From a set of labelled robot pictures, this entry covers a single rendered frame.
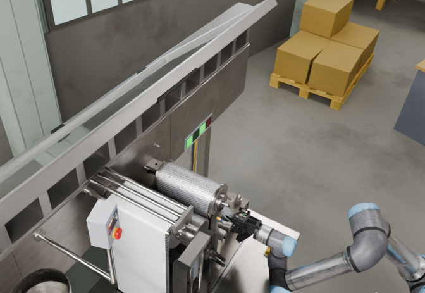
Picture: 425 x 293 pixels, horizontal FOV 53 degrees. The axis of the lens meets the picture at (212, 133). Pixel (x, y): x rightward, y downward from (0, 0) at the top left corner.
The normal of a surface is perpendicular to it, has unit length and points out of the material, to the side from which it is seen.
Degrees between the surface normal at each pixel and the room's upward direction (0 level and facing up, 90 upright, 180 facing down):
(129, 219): 90
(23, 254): 90
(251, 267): 0
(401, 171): 0
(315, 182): 0
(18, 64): 90
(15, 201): 50
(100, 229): 90
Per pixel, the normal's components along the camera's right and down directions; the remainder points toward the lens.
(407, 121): -0.74, 0.40
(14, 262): 0.86, 0.36
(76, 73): 0.73, 0.47
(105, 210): 0.06, -0.77
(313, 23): -0.56, 0.50
